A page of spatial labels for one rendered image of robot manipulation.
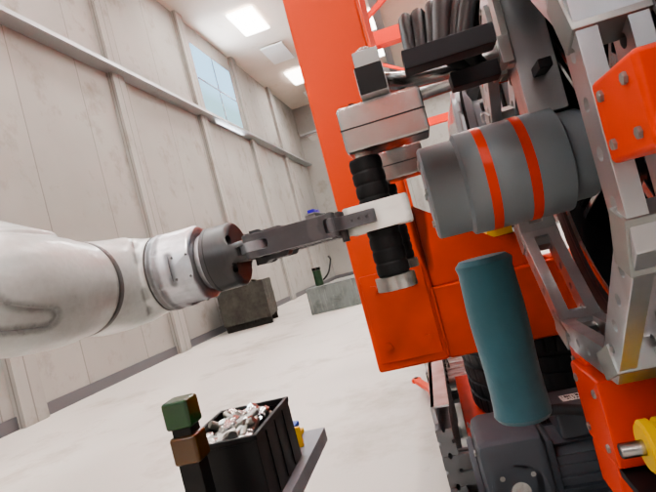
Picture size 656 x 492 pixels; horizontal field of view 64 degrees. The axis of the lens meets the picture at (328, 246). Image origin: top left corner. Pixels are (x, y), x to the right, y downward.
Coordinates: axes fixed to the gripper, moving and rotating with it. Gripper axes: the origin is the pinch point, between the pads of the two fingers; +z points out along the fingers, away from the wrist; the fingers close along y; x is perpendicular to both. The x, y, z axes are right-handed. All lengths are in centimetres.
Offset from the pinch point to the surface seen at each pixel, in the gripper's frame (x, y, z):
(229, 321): -63, -770, -335
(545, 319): -27, -60, 24
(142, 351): -60, -578, -385
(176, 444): -22.8, -10.2, -36.1
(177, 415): -18.9, -10.2, -34.9
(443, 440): -52, -70, -4
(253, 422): -26.2, -25.5, -30.6
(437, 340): -26, -59, 1
